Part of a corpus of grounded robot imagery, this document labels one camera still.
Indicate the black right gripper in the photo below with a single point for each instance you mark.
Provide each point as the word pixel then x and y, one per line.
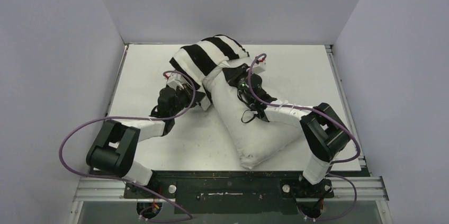
pixel 233 74

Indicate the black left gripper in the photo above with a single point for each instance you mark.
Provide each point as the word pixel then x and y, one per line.
pixel 187 90

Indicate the black white striped pillowcase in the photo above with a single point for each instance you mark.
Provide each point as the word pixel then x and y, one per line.
pixel 202 60

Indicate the white pillow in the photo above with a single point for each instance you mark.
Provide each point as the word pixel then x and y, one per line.
pixel 254 139

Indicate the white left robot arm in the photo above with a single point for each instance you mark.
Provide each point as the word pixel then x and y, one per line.
pixel 114 147

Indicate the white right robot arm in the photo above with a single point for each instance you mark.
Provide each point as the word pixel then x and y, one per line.
pixel 322 128

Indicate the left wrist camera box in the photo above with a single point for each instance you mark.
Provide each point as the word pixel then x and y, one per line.
pixel 174 80

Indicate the black metal base rail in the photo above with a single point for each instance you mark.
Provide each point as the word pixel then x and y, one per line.
pixel 199 192

